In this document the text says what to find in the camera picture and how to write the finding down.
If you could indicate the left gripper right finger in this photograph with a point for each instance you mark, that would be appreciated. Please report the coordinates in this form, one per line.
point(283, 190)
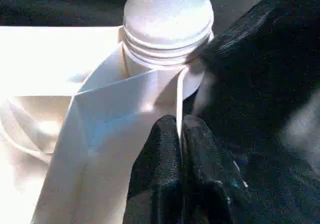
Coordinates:
point(210, 179)

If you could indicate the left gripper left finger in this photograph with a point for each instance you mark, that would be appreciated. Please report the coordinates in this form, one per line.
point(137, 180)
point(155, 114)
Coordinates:
point(155, 174)

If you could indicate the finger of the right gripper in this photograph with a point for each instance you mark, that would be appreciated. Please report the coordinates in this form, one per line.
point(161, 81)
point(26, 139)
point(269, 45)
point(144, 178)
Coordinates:
point(250, 46)

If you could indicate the white plastic table leg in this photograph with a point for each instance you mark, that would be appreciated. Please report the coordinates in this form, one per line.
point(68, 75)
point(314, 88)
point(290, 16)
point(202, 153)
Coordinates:
point(167, 21)

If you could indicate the white plastic table top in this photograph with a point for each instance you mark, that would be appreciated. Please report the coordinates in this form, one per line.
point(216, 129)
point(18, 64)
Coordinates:
point(75, 84)

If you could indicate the black mat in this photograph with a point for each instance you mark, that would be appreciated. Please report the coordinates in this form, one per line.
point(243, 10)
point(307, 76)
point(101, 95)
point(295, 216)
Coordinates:
point(50, 4)

